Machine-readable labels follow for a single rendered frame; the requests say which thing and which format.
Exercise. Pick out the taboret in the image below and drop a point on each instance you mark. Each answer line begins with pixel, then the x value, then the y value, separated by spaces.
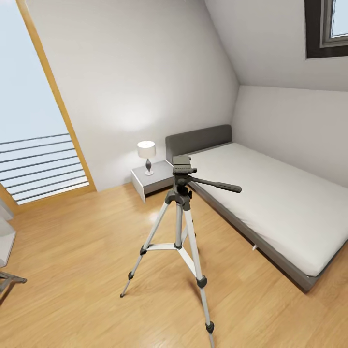
pixel 8 278

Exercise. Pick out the nightstand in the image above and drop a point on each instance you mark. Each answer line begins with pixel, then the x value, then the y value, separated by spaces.
pixel 162 177

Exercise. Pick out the bed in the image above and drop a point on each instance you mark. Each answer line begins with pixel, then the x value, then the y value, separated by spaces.
pixel 300 220

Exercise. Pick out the fixed window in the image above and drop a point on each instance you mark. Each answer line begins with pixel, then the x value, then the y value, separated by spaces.
pixel 326 28
pixel 41 161

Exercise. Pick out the table lamp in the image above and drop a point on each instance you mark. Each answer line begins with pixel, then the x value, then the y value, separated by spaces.
pixel 146 150

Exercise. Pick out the camera tripod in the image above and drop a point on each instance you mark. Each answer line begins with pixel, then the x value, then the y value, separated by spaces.
pixel 181 170

